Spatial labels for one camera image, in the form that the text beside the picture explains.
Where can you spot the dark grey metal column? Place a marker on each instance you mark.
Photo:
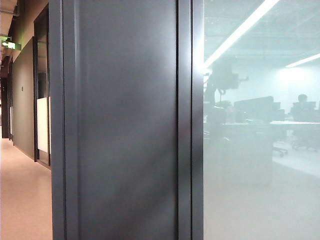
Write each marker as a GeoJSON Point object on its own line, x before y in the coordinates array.
{"type": "Point", "coordinates": [125, 125]}

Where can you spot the frosted glass partition pane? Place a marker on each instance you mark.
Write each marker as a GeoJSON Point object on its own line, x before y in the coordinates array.
{"type": "Point", "coordinates": [262, 175]}

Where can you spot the white frosted door pane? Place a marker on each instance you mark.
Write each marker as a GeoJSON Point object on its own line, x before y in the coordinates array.
{"type": "Point", "coordinates": [42, 125]}

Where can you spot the narrow white frosted pane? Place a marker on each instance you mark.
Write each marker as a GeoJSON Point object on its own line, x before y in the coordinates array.
{"type": "Point", "coordinates": [11, 120]}

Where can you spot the green illuminated exit sign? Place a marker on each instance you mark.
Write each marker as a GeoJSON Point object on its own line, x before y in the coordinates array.
{"type": "Point", "coordinates": [11, 45]}

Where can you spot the grey ceiling conduit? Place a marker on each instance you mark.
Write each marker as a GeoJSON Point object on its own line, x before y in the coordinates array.
{"type": "Point", "coordinates": [10, 10]}

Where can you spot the dark corridor door frame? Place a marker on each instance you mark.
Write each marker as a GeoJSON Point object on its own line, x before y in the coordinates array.
{"type": "Point", "coordinates": [35, 100]}

